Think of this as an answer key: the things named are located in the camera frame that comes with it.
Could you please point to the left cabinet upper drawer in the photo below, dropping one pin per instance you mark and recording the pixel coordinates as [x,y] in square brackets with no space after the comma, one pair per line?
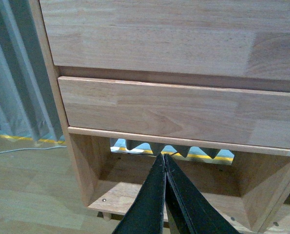
[235,38]

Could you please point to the cabinet drawer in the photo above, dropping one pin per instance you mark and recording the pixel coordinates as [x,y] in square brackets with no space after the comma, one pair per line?
[248,117]
[235,38]

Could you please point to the wooden shelf cabinet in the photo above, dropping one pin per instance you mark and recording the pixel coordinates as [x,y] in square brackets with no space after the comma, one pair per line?
[275,198]
[112,166]

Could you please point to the right wooden shelf cabinet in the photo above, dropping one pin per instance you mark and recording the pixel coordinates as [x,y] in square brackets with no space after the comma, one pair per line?
[275,198]

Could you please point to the left wooden shelf cabinet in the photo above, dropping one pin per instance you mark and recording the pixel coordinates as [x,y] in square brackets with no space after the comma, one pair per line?
[112,166]

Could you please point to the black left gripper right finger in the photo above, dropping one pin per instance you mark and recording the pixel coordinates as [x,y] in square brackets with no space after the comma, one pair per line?
[190,211]

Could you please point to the left cabinet lower drawer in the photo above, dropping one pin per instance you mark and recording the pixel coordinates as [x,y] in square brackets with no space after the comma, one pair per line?
[248,117]

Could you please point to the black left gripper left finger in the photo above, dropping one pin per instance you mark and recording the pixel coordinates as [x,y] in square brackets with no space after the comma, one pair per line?
[146,214]

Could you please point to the grey corrugated curtain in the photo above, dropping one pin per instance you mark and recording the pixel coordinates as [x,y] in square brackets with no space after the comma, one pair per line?
[27,106]

